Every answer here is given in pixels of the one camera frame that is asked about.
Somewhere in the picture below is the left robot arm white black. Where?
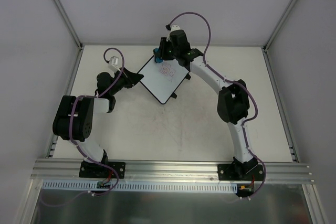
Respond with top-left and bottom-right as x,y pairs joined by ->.
52,68 -> 144,177

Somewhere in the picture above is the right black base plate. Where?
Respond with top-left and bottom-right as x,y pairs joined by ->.
217,163 -> 265,182

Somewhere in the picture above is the blue whiteboard eraser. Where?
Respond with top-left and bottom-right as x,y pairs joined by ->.
153,48 -> 163,63

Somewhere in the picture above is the aluminium front rail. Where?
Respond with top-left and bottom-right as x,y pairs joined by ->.
30,158 -> 315,184

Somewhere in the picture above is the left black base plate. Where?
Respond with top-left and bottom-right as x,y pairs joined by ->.
79,161 -> 126,179

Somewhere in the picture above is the left aluminium frame post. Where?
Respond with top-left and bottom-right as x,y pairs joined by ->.
52,0 -> 82,49

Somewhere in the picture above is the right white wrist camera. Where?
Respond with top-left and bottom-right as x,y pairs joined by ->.
165,24 -> 181,33

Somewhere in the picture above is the white slotted cable duct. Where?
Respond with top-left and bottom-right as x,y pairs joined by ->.
41,179 -> 238,194

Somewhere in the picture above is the aluminium frame post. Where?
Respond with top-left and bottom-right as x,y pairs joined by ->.
263,0 -> 299,52
52,0 -> 82,49

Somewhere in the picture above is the white whiteboard black frame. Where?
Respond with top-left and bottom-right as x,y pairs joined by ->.
138,56 -> 191,104

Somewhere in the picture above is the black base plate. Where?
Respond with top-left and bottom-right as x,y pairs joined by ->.
79,161 -> 126,179
217,163 -> 265,182

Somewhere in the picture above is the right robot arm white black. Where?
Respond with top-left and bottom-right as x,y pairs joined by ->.
154,28 -> 258,180

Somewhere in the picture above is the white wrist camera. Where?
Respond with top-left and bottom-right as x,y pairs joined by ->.
165,24 -> 181,33
108,56 -> 124,73

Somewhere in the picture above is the right aluminium frame post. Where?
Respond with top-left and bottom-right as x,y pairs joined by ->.
263,0 -> 299,52

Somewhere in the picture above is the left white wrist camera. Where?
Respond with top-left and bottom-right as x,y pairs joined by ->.
108,56 -> 124,73

